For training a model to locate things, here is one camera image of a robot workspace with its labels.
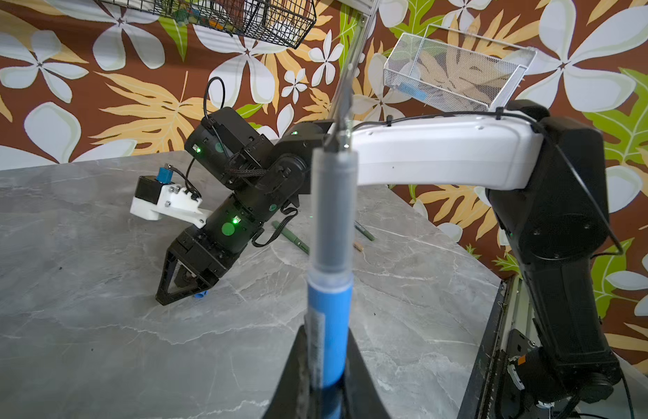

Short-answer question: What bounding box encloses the blue object in basket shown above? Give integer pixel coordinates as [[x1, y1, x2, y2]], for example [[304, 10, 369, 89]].
[[397, 83, 427, 102]]

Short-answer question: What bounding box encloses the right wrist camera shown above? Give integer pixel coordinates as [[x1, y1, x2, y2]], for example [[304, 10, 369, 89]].
[[130, 164, 212, 228]]

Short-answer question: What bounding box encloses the white mesh basket right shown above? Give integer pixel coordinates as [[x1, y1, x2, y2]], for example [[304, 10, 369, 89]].
[[383, 24, 538, 112]]

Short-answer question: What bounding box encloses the blue pen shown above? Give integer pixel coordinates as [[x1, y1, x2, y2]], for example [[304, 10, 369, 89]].
[[302, 67, 360, 415]]

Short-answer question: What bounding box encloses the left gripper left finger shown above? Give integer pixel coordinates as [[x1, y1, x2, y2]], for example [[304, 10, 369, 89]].
[[263, 326, 315, 419]]

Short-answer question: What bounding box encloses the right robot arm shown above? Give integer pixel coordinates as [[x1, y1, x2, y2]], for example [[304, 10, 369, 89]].
[[156, 101, 623, 404]]

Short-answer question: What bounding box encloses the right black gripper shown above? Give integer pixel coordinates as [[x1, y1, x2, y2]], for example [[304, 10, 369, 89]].
[[156, 188, 298, 306]]

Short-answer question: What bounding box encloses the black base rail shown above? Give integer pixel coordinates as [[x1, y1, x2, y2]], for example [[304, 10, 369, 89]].
[[457, 274, 545, 419]]

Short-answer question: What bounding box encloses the dark green pen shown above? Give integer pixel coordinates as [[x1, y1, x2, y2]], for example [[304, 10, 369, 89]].
[[272, 221, 310, 254]]

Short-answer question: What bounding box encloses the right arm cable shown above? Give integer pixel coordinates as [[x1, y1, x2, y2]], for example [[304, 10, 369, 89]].
[[349, 106, 626, 258]]

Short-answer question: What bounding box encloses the light green pen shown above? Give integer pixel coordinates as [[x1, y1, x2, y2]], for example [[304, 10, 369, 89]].
[[355, 221, 376, 241]]

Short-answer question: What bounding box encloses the black wire basket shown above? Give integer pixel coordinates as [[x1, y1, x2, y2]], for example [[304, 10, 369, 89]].
[[111, 0, 317, 48]]

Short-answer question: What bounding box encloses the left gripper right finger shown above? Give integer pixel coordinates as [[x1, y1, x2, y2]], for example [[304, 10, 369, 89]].
[[341, 330, 390, 419]]

